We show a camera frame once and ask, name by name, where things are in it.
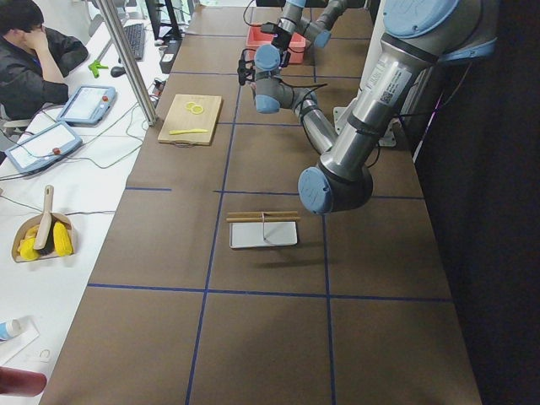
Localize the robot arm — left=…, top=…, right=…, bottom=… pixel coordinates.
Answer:
left=272, top=0, right=365, bottom=51
left=253, top=1, right=500, bottom=214

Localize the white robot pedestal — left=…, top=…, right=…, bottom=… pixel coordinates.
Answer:
left=333, top=1, right=396, bottom=147

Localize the teach pendant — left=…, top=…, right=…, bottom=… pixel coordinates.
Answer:
left=57, top=85, right=116, bottom=127
left=5, top=122, right=83, bottom=174

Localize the green plastic tool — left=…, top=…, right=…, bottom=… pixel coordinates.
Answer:
left=88, top=60, right=109, bottom=78

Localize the person in black jacket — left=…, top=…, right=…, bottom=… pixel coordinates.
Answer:
left=1, top=1, right=89, bottom=120

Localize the black keyboard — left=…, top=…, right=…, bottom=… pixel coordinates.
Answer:
left=123, top=23, right=146, bottom=61

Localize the inner wooden rack rod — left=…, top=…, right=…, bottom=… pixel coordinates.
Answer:
left=226, top=216, right=301, bottom=223

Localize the far teach pendant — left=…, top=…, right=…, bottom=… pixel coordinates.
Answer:
left=57, top=85, right=116, bottom=127

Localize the near teach pendant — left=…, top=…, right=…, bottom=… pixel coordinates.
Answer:
left=5, top=122, right=83, bottom=174

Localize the bamboo cutting board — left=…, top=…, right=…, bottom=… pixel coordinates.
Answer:
left=158, top=94, right=223, bottom=146

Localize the yellow plastic knife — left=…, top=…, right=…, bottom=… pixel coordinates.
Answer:
left=169, top=128, right=208, bottom=136

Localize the pink plastic bin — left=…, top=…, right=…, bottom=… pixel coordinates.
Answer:
left=245, top=27, right=306, bottom=65

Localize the front lemon slice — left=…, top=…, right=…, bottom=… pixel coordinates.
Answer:
left=190, top=105, right=204, bottom=115

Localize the red cylinder bottle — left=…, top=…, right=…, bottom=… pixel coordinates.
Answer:
left=1, top=367, right=47, bottom=397

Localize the aluminium frame post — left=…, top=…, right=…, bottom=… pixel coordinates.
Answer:
left=96, top=0, right=158, bottom=127

